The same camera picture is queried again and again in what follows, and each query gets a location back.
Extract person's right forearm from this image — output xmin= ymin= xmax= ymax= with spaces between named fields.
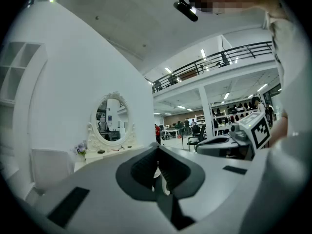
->
xmin=270 ymin=111 xmax=290 ymax=148

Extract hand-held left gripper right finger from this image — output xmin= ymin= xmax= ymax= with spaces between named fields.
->
xmin=157 ymin=146 xmax=254 ymax=231

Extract black head-worn camera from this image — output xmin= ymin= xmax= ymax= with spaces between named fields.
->
xmin=173 ymin=0 xmax=199 ymax=22

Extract white shelf unit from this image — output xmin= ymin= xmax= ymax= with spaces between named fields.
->
xmin=0 ymin=41 xmax=47 ymax=107

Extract black metal railing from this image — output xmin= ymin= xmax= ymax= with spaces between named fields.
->
xmin=152 ymin=40 xmax=273 ymax=94

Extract white ornate vanity tabletop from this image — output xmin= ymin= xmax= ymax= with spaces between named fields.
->
xmin=73 ymin=144 xmax=147 ymax=173

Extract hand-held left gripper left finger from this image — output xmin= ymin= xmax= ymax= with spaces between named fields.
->
xmin=23 ymin=142 xmax=176 ymax=234

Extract shelf rack with dark bags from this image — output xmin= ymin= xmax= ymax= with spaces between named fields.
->
xmin=211 ymin=100 xmax=259 ymax=136

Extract white ornate oval mirror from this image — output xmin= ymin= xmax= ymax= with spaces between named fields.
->
xmin=86 ymin=91 xmax=138 ymax=153

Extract black office chair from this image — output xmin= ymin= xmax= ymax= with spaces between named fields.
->
xmin=187 ymin=123 xmax=207 ymax=153

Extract purple artificial flowers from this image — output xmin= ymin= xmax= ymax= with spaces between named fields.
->
xmin=74 ymin=140 xmax=88 ymax=158

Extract person's white shirt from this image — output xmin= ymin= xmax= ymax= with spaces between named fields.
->
xmin=264 ymin=0 xmax=312 ymax=141

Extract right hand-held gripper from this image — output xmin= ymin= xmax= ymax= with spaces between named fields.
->
xmin=195 ymin=111 xmax=272 ymax=160

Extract white plastic chair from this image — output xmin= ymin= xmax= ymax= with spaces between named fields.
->
xmin=30 ymin=148 xmax=75 ymax=196

